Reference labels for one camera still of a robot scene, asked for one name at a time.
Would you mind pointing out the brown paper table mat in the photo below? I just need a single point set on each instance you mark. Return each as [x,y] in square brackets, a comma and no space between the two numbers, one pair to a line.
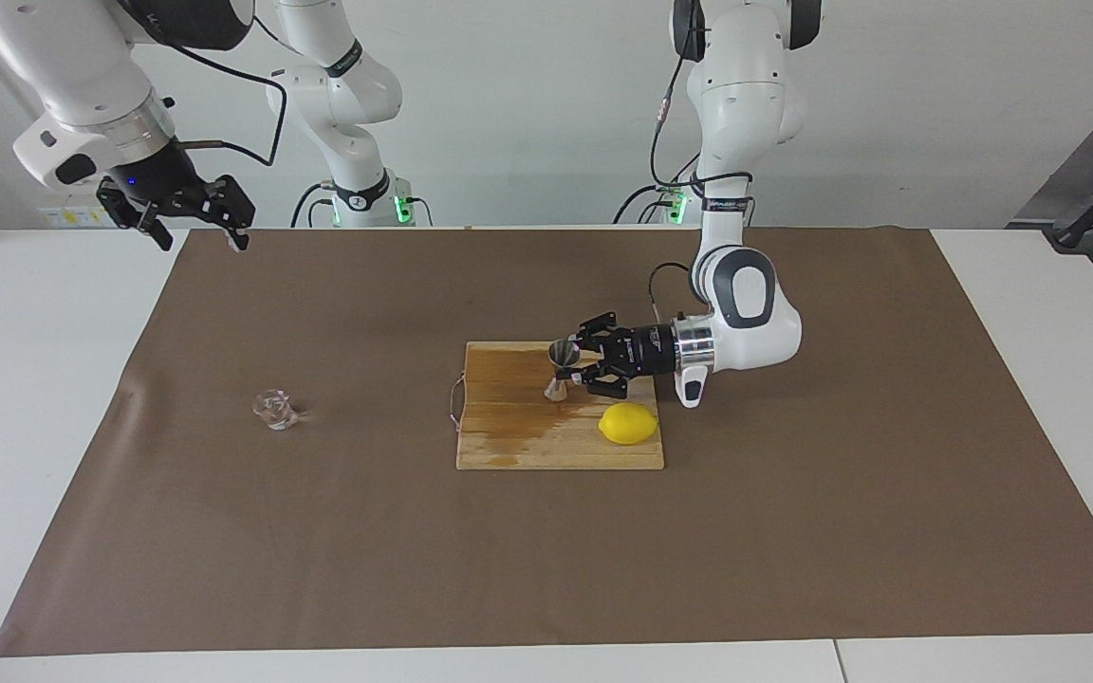
[546,569]

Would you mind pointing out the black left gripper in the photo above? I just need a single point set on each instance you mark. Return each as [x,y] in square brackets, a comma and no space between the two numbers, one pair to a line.
[649,351]

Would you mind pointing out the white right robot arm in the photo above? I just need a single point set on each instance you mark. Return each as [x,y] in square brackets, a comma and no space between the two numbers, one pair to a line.
[63,66]

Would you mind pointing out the wooden cutting board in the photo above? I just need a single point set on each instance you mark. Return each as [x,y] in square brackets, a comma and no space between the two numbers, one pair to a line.
[509,427]

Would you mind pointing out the small clear glass cup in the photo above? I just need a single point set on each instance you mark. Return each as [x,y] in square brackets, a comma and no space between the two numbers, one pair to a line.
[276,410]

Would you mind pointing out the yellow lemon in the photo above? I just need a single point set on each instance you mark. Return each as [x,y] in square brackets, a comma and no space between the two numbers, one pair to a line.
[628,424]

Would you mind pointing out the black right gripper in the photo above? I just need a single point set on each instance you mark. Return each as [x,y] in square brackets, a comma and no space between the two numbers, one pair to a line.
[150,174]

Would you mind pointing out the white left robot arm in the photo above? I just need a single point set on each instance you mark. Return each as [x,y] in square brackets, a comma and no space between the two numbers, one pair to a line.
[736,95]

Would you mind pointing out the steel double jigger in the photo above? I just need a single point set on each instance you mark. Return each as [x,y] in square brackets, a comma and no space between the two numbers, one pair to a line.
[563,353]

